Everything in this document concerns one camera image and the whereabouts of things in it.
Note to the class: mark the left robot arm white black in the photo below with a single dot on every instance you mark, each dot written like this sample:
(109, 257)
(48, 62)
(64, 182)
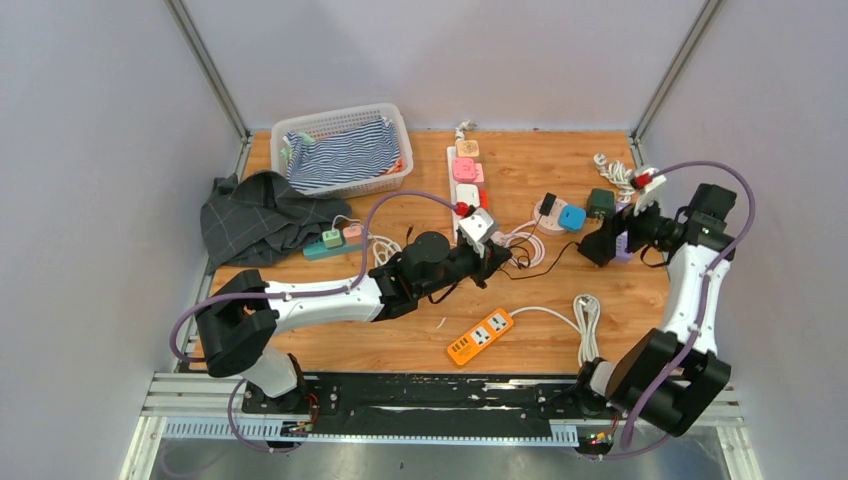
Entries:
(236, 327)

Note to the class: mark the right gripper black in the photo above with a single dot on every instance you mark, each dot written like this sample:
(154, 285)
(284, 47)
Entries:
(626, 220)

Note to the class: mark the beige round-pattern plug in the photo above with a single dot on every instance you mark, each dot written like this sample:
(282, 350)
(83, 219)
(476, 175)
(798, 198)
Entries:
(467, 148)

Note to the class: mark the small black charger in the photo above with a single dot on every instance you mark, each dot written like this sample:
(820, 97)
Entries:
(547, 204)

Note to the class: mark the orange power strip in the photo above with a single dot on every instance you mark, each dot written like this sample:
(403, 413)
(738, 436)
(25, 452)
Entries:
(478, 338)

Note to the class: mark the blue plug adapter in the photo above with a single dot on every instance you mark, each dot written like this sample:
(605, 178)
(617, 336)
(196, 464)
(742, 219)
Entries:
(571, 218)

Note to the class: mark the blue white striped cloth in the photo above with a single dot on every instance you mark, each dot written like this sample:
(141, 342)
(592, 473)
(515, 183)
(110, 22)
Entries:
(365, 152)

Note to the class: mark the purple power strip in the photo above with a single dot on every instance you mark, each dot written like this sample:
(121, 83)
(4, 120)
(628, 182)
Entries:
(622, 254)

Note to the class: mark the salmon plug adapter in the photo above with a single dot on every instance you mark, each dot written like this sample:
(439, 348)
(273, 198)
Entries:
(352, 234)

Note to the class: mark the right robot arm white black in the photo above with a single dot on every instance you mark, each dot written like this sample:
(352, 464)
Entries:
(672, 374)

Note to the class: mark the pink plug adapter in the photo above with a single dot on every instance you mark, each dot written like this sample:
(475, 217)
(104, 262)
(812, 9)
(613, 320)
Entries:
(467, 171)

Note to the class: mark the white plug adapter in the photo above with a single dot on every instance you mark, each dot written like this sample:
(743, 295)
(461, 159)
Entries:
(468, 194)

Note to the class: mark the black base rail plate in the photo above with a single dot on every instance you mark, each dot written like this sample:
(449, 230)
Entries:
(484, 405)

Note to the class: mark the black power adapter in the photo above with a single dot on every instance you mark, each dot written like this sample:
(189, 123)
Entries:
(598, 247)

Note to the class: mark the teal power strip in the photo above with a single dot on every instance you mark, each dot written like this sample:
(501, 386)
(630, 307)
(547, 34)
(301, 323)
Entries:
(319, 250)

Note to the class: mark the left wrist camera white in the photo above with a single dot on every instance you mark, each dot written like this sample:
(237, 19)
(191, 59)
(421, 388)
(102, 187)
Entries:
(476, 229)

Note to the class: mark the dark grey plaid cloth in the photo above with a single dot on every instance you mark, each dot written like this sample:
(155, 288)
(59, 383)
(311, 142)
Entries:
(261, 220)

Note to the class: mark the dark green plug adapter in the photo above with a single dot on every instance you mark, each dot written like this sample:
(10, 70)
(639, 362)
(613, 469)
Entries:
(600, 204)

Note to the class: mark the red plug adapter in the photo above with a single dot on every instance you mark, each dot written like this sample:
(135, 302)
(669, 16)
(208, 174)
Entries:
(483, 197)

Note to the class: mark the long white power strip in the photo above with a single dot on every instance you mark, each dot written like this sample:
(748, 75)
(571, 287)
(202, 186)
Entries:
(451, 154)

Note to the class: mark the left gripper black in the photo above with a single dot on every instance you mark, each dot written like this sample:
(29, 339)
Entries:
(494, 256)

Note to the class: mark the white plastic basket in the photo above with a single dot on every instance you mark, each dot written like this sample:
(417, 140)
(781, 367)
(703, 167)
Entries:
(329, 123)

